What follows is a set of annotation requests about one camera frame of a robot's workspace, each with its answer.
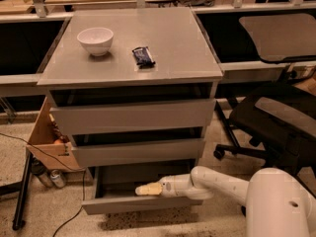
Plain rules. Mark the grey drawer cabinet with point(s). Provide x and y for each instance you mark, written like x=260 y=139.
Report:
x=185 y=67

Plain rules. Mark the black office chair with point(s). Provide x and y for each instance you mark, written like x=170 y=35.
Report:
x=279 y=117

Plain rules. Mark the grey top drawer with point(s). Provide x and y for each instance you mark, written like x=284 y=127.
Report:
x=134 y=116

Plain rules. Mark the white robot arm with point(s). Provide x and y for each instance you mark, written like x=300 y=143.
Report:
x=277 y=205

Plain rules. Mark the silver can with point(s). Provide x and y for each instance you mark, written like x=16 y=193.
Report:
x=57 y=178

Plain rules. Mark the white ceramic bowl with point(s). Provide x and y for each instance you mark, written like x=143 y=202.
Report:
x=96 y=41

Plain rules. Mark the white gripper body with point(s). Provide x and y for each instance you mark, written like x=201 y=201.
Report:
x=168 y=185

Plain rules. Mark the cardboard box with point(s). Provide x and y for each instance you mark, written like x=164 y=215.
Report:
x=48 y=145

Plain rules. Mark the dark bottle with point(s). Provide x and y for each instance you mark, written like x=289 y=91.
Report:
x=40 y=171

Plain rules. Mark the black stand leg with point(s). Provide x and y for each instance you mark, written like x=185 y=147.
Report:
x=21 y=188

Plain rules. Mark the grey bottom drawer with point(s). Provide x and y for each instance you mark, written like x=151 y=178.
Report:
x=114 y=187

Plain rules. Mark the grey drawer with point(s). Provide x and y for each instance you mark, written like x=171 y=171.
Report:
x=118 y=148
x=114 y=187
x=134 y=116

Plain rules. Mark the dark blue snack bar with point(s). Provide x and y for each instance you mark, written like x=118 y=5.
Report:
x=143 y=57

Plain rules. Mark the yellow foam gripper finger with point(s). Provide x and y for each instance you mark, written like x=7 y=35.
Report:
x=151 y=189

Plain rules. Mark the grey middle drawer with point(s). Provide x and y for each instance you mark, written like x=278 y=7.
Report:
x=118 y=148

